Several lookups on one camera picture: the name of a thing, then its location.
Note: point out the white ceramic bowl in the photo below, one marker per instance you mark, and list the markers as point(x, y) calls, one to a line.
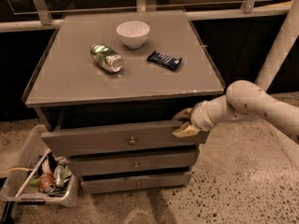
point(133, 34)

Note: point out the silver can in bin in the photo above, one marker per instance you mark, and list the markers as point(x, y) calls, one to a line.
point(59, 176)

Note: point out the grey bottom drawer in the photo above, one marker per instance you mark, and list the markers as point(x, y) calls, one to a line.
point(136, 182)

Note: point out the grey drawer cabinet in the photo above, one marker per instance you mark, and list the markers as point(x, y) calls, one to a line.
point(69, 90)

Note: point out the metal railing with glass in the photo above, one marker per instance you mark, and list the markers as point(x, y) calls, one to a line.
point(149, 3)

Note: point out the grey top drawer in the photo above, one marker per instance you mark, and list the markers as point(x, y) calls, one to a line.
point(118, 138)

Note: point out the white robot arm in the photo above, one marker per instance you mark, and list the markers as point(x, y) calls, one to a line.
point(244, 99)

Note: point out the clear plastic bin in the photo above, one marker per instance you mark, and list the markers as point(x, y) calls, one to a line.
point(32, 151)

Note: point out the green soda can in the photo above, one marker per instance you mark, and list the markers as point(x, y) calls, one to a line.
point(106, 58)

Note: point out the white stick in bin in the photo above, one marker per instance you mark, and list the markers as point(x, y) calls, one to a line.
point(29, 177)

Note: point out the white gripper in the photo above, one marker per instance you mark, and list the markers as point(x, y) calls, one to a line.
point(198, 117)

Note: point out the dark blue snack bar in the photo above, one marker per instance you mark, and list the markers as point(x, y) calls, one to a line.
point(164, 61)

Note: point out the red soda can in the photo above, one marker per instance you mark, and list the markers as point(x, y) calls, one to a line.
point(46, 183)

